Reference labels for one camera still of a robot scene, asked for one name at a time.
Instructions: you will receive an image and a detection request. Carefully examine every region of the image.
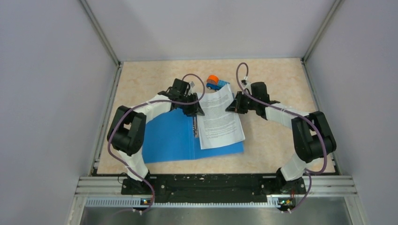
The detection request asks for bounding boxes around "toy truck orange blue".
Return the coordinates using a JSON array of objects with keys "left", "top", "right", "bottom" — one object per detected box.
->
[{"left": 206, "top": 75, "right": 229, "bottom": 91}]

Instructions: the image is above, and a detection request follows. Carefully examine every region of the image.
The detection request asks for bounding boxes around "metal folder clip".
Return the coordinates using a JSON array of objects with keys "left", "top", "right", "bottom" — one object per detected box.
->
[{"left": 192, "top": 117, "right": 199, "bottom": 138}]

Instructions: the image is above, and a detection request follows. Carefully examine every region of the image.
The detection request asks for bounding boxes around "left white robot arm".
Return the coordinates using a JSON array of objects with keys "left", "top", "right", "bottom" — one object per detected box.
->
[{"left": 107, "top": 78, "right": 206, "bottom": 194}]

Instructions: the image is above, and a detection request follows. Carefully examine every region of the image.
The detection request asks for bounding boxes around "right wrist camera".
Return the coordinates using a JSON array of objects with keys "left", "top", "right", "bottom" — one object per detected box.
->
[{"left": 240, "top": 76, "right": 251, "bottom": 89}]

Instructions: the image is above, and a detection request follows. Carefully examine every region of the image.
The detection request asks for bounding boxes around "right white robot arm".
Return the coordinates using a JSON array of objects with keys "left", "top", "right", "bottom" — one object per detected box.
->
[{"left": 225, "top": 80, "right": 337, "bottom": 193}]

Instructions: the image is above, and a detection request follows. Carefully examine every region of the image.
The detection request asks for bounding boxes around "printed paper sheet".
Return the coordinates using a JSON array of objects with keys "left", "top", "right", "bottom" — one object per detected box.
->
[{"left": 197, "top": 84, "right": 245, "bottom": 150}]

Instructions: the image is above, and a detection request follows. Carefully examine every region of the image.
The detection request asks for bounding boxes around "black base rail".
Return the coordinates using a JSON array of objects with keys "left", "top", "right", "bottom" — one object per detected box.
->
[{"left": 121, "top": 173, "right": 307, "bottom": 211}]

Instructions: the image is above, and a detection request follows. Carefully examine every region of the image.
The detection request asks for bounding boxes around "blue file folder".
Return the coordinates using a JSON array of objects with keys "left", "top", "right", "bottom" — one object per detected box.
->
[{"left": 142, "top": 109, "right": 244, "bottom": 164}]

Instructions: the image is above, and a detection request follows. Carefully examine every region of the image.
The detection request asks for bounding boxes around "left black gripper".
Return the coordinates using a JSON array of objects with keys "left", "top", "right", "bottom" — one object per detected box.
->
[{"left": 179, "top": 92, "right": 204, "bottom": 117}]

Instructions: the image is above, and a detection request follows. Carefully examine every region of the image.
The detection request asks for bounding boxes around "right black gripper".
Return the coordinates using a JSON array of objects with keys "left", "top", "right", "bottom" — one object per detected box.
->
[{"left": 225, "top": 91, "right": 258, "bottom": 114}]

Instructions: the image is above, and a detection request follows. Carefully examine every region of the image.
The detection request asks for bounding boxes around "grey cable duct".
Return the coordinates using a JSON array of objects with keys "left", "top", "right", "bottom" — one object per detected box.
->
[{"left": 85, "top": 197, "right": 281, "bottom": 208}]

